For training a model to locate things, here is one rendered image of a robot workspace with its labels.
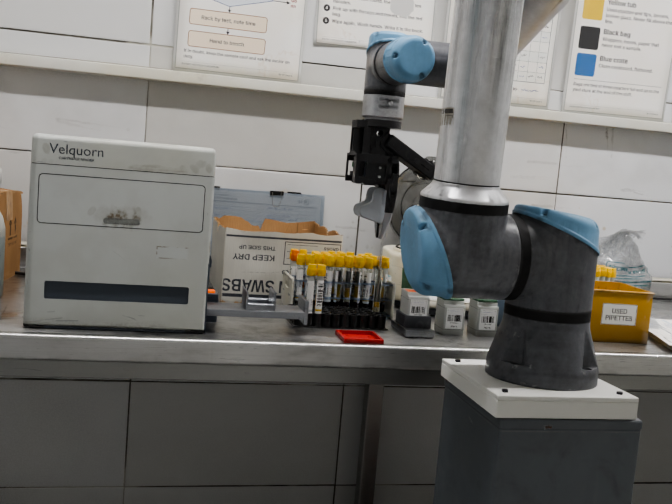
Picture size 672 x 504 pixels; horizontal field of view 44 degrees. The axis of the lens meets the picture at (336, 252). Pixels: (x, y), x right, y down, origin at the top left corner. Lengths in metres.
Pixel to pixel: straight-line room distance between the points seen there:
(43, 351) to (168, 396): 0.76
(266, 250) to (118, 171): 0.43
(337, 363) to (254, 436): 0.77
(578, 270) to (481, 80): 0.28
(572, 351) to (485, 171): 0.26
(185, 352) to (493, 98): 0.62
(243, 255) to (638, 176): 1.15
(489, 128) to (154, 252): 0.58
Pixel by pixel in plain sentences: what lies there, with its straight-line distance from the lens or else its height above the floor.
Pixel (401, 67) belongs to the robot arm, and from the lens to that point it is 1.38.
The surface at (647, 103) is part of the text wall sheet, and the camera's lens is 2.36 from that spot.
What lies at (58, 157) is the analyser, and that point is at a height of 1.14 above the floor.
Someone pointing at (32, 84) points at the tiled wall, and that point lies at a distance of 2.00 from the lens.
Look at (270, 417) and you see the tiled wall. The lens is 2.11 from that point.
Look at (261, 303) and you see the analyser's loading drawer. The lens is 1.40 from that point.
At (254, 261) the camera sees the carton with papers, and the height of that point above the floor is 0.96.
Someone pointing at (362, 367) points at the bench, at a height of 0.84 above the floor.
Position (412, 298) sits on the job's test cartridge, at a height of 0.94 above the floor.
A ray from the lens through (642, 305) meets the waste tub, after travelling 1.69.
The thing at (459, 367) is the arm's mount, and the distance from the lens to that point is 1.19.
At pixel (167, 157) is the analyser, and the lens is 1.34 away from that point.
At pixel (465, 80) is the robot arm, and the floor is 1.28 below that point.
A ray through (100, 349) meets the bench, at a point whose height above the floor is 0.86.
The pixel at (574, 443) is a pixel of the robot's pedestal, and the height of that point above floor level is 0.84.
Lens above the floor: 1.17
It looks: 6 degrees down
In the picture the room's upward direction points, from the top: 5 degrees clockwise
